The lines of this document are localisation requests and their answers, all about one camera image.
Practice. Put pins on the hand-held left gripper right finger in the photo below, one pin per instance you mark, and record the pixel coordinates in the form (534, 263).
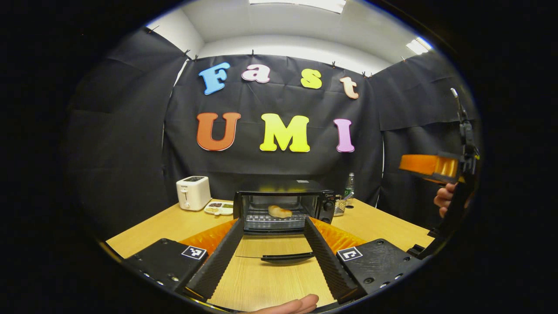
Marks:
(327, 261)

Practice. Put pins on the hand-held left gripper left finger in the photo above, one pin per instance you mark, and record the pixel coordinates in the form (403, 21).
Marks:
(222, 259)

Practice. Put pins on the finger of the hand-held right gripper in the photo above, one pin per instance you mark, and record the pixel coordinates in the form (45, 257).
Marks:
(425, 165)

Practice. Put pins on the black electric oven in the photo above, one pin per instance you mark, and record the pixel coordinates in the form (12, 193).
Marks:
(324, 205)

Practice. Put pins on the golden croissant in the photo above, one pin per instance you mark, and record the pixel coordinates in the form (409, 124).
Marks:
(280, 212)

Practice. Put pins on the white divided snack dish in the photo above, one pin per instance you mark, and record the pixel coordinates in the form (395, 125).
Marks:
(218, 208)

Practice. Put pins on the small glass jar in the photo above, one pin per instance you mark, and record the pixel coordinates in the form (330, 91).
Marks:
(339, 207)

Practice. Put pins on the white toaster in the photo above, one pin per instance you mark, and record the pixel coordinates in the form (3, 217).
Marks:
(194, 192)

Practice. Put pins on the clear plastic bottle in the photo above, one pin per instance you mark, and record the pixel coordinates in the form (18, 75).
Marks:
(349, 187)

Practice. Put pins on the black backdrop cloth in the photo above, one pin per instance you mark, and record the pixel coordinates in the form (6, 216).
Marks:
(279, 168)

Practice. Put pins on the ceiling light panel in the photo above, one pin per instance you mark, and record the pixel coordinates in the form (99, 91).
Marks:
(419, 46)
(301, 3)

